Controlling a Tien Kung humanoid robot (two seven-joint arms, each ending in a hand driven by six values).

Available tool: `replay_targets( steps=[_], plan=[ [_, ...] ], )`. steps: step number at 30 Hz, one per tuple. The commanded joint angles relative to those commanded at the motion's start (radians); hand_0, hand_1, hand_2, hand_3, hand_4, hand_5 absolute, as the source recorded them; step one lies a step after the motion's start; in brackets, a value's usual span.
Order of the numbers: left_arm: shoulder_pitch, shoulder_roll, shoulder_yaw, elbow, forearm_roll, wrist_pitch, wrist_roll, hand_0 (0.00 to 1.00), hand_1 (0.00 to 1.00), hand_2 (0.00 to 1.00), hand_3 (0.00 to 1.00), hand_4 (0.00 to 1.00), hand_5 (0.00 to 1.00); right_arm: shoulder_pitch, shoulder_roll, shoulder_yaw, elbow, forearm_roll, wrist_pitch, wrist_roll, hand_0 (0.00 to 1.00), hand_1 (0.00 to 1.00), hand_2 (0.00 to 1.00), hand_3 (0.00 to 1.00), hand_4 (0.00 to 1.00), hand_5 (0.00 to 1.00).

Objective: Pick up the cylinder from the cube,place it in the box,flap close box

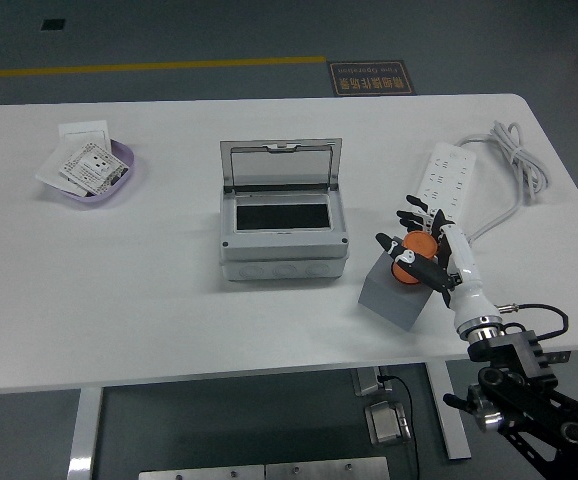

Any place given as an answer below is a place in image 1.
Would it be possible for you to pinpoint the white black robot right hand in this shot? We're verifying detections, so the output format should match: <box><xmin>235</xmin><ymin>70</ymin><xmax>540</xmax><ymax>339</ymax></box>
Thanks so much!
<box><xmin>374</xmin><ymin>194</ymin><xmax>503</xmax><ymax>335</ymax></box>

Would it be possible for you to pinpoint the orange cylinder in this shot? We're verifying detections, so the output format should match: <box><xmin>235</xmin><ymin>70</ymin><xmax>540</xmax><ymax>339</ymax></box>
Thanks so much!
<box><xmin>391</xmin><ymin>228</ymin><xmax>440</xmax><ymax>286</ymax></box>

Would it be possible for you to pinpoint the grey box with clear lid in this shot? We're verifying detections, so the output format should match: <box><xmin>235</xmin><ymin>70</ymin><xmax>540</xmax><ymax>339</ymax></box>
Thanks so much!
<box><xmin>218</xmin><ymin>138</ymin><xmax>350</xmax><ymax>282</ymax></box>

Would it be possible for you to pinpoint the grey cube with round hole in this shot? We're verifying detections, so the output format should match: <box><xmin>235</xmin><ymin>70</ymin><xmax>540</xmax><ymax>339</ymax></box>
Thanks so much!
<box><xmin>357</xmin><ymin>249</ymin><xmax>433</xmax><ymax>331</ymax></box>

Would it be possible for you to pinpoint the silver floor socket box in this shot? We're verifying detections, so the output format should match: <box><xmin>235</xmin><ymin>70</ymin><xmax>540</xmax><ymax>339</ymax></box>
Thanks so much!
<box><xmin>364</xmin><ymin>399</ymin><xmax>413</xmax><ymax>446</ymax></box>

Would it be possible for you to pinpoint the white power strip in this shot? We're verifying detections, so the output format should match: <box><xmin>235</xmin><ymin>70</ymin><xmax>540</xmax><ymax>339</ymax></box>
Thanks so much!
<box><xmin>415</xmin><ymin>141</ymin><xmax>478</xmax><ymax>221</ymax></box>

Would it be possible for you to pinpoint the white table leg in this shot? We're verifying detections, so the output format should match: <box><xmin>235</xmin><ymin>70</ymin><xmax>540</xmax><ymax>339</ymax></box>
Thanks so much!
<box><xmin>66</xmin><ymin>387</ymin><xmax>104</xmax><ymax>480</ymax></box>
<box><xmin>426</xmin><ymin>360</ymin><xmax>473</xmax><ymax>461</ymax></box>

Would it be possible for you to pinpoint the brown floor sign with text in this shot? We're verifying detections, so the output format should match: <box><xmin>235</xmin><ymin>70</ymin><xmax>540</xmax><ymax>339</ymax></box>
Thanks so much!
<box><xmin>326</xmin><ymin>59</ymin><xmax>415</xmax><ymax>97</ymax></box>

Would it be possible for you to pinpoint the grey metal floor plate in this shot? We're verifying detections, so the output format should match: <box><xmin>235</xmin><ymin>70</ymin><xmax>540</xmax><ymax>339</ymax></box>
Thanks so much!
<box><xmin>138</xmin><ymin>464</ymin><xmax>265</xmax><ymax>480</ymax></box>
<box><xmin>265</xmin><ymin>456</ymin><xmax>390</xmax><ymax>480</ymax></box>

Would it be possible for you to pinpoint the white socket panel with label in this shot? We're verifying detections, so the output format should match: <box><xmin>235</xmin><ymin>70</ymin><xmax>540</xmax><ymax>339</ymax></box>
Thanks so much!
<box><xmin>58</xmin><ymin>142</ymin><xmax>130</xmax><ymax>196</ymax></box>

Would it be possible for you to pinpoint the white flat packet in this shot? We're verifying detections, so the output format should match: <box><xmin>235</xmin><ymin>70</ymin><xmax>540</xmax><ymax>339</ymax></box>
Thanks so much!
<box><xmin>35</xmin><ymin>144</ymin><xmax>85</xmax><ymax>199</ymax></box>

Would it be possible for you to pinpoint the white power strip cord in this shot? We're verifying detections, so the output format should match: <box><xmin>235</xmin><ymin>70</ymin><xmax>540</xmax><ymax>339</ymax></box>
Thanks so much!
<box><xmin>456</xmin><ymin>119</ymin><xmax>553</xmax><ymax>246</ymax></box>

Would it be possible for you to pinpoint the black floor cable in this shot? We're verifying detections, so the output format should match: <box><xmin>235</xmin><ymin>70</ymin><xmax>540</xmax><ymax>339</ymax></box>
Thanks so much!
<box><xmin>378</xmin><ymin>374</ymin><xmax>421</xmax><ymax>480</ymax></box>

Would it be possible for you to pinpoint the white blank switch plate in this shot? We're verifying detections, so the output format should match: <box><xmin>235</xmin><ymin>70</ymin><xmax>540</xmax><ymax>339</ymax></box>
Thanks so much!
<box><xmin>58</xmin><ymin>119</ymin><xmax>113</xmax><ymax>151</ymax></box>

